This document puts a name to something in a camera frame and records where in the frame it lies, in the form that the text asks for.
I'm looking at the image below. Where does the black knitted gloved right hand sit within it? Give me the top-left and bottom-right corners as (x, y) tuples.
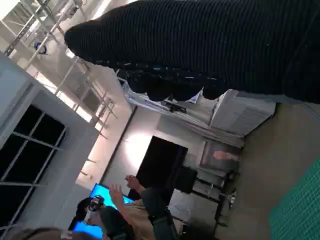
(64, 0), (320, 105)

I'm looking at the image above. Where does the dark framed window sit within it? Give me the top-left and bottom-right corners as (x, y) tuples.
(0, 104), (67, 227)

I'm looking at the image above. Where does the black display panel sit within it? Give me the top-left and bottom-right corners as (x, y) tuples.
(136, 136), (189, 193)

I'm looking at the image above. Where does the person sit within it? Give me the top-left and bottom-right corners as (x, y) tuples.
(74, 174), (181, 240)

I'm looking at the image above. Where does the glowing blue monitor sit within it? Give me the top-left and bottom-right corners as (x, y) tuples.
(68, 183), (136, 238)

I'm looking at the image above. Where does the green cutting mat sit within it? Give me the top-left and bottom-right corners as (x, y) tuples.
(268, 157), (320, 240)

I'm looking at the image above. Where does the white cabinet on casters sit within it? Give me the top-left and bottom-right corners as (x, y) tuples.
(209, 89), (276, 137)

